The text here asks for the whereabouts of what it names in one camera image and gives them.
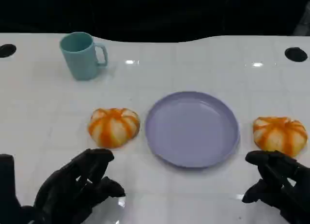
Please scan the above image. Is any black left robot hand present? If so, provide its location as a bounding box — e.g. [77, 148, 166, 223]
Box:
[20, 148, 126, 224]

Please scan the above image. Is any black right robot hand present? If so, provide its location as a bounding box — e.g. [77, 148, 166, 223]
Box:
[241, 150, 310, 224]

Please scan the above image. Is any orange and white bread roll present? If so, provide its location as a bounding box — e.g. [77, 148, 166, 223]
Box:
[88, 107, 141, 149]
[252, 116, 308, 158]

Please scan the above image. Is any lilac plate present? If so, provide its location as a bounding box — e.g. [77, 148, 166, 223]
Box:
[144, 90, 241, 169]

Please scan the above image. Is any pale green mug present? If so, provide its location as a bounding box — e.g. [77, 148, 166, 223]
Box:
[60, 31, 109, 81]

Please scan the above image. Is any black table cable hole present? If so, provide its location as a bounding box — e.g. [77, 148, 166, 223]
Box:
[0, 44, 17, 59]
[284, 47, 308, 63]

